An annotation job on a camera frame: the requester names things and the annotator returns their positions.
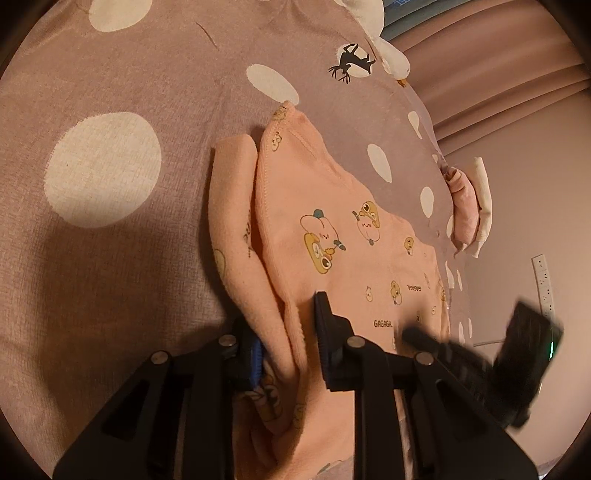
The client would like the peach cartoon print baby garment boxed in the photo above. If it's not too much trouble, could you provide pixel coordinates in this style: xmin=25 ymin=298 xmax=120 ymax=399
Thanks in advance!
xmin=208 ymin=103 xmax=450 ymax=479

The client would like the pink folded cloth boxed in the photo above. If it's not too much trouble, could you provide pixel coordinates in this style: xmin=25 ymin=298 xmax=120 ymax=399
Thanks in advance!
xmin=444 ymin=167 xmax=480 ymax=252

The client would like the cream folded cloth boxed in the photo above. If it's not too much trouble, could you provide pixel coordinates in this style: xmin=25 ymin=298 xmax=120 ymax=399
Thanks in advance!
xmin=466 ymin=156 xmax=493 ymax=259

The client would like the pink pleated curtain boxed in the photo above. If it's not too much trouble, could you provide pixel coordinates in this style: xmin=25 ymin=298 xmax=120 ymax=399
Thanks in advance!
xmin=382 ymin=0 xmax=591 ymax=158

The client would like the mauve polka dot bedspread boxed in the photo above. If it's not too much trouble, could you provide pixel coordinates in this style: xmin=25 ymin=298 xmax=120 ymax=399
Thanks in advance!
xmin=1 ymin=1 xmax=459 ymax=473

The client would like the white goose plush toy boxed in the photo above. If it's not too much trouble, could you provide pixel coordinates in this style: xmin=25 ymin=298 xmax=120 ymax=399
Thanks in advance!
xmin=335 ymin=0 xmax=411 ymax=88

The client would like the white wall power strip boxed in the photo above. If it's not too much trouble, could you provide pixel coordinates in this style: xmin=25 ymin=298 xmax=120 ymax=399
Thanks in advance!
xmin=531 ymin=254 xmax=555 ymax=320

